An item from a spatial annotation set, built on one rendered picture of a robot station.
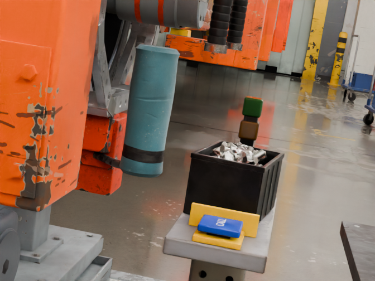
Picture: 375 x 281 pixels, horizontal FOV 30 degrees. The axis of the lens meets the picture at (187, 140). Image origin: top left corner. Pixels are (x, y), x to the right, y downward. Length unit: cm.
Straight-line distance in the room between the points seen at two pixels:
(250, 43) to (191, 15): 362
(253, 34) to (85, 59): 409
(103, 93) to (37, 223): 39
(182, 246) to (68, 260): 54
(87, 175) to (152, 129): 23
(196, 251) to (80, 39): 40
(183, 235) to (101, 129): 40
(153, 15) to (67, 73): 56
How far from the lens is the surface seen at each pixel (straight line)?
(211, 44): 132
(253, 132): 150
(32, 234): 163
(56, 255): 167
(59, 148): 98
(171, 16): 148
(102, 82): 137
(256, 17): 508
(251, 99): 149
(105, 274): 181
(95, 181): 155
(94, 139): 149
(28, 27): 93
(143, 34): 177
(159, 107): 138
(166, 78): 138
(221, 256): 115
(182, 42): 514
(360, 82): 1064
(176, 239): 115
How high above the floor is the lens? 80
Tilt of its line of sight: 10 degrees down
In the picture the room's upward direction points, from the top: 9 degrees clockwise
